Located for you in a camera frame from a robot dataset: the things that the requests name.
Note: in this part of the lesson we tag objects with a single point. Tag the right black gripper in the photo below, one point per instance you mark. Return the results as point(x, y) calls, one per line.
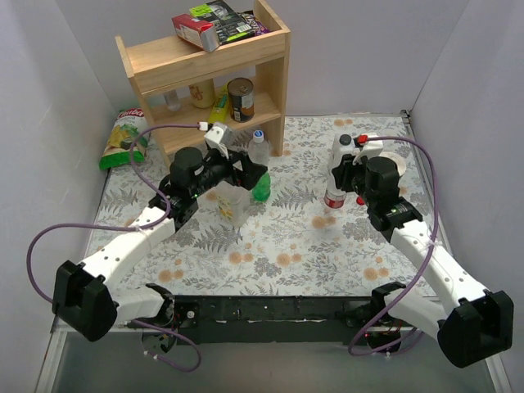
point(341, 173)

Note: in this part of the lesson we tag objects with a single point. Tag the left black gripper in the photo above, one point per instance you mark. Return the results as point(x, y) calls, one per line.
point(239, 171)

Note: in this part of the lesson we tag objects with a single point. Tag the green plastic bottle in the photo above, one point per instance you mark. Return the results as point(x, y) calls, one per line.
point(261, 191)

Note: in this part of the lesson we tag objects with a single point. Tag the clear bottle red label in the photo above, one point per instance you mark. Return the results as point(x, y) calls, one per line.
point(333, 197)

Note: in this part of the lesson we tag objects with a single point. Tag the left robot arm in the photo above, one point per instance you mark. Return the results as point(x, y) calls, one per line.
point(85, 294)

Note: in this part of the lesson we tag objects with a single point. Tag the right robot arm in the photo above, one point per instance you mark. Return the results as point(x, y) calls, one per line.
point(469, 322)

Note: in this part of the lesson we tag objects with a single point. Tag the white bottle black cap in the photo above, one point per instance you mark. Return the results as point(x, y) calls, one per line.
point(342, 144)

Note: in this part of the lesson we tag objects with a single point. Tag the clear bottle blue white cap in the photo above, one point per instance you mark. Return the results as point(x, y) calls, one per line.
point(258, 148)

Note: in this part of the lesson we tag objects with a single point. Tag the square clear bottle white cap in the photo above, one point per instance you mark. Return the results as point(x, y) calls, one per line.
point(233, 203)

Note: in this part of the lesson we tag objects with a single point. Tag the yellow bottle on shelf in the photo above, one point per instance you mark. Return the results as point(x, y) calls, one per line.
point(220, 109)

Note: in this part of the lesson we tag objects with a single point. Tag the small clear bottle on shelf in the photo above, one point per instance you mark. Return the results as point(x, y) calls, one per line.
point(172, 100)

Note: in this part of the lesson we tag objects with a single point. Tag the tin can on shelf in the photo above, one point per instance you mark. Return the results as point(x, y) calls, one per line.
point(241, 99)

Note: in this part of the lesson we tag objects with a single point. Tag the floral table mat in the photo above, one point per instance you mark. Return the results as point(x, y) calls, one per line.
point(292, 244)

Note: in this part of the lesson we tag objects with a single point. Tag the wooden two-tier shelf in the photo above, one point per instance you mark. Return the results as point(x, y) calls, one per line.
point(169, 63)

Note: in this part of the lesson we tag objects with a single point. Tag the green chips bag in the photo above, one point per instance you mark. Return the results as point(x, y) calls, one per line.
point(128, 125)

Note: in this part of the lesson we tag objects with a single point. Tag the purple snack packet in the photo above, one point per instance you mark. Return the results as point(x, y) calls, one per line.
point(256, 27)

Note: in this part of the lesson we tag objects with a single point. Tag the black green box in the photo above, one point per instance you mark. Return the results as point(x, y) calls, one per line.
point(230, 26)

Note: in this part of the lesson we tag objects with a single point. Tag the red white carton box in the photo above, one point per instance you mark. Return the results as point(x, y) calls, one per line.
point(199, 33)

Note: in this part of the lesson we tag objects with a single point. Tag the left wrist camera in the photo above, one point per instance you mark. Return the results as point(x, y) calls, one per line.
point(216, 136)

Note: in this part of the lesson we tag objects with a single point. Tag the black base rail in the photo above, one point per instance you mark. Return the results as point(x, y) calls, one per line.
point(264, 319)

